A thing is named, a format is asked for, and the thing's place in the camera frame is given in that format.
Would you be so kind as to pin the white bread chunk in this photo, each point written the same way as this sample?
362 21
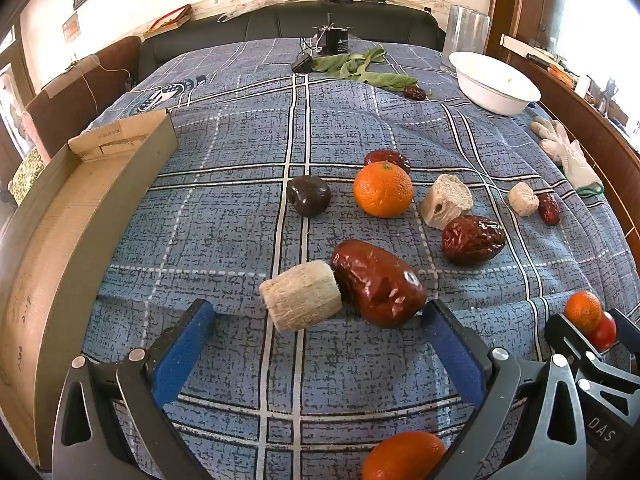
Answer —
445 202

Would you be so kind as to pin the wrinkled dark red date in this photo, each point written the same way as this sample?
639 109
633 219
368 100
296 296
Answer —
472 240

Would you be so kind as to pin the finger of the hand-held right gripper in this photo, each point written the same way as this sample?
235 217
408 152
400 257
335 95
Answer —
627 327
567 337

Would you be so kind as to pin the patterned cushion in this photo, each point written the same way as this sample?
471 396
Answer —
27 175

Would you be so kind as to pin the large ribbed corn cob piece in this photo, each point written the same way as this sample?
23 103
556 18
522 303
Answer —
300 300

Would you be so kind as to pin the clear plastic container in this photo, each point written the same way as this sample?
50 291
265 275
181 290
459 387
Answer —
467 30

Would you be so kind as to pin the small corn cob piece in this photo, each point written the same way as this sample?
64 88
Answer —
523 199

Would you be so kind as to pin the dark sofa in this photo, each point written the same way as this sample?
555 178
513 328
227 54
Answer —
225 30

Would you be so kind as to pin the dark brown round fruit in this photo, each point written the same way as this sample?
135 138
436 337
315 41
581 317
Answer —
308 196

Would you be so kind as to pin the white bowl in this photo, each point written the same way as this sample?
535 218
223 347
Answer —
492 85

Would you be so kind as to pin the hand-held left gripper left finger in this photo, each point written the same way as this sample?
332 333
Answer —
182 355

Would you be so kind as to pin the smooth red date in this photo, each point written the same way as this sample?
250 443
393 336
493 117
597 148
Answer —
395 157

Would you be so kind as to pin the large glossy red date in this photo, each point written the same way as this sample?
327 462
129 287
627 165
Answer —
377 285

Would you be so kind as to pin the brown wooden side panel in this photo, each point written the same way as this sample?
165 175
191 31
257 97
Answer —
600 130

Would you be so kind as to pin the white knit glove green cuff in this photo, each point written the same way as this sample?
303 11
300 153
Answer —
567 152

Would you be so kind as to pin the red tomato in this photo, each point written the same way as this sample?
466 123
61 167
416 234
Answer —
603 334

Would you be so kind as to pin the red framed book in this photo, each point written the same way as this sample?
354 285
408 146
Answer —
169 18

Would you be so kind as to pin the green vegetable leaves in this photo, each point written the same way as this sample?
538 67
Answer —
350 66

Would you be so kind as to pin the small wall picture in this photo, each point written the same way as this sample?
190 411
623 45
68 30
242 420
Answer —
71 26

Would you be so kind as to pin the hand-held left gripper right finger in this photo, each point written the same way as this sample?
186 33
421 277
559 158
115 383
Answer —
450 350

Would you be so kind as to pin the small narrow red date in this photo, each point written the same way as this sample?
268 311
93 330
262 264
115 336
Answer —
548 208

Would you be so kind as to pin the cardboard box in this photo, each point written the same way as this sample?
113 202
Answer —
60 260

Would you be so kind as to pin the small orange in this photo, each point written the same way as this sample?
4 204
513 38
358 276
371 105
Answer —
582 310

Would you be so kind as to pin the brown chair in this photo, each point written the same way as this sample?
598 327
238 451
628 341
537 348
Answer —
100 85

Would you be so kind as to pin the large orange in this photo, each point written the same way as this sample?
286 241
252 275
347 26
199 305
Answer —
382 190

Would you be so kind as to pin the black cylindrical device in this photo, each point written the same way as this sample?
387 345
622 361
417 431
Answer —
331 40

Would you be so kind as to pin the small dark date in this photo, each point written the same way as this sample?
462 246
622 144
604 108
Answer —
415 93

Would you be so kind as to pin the black power adapter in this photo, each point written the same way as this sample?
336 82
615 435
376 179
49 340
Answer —
302 63

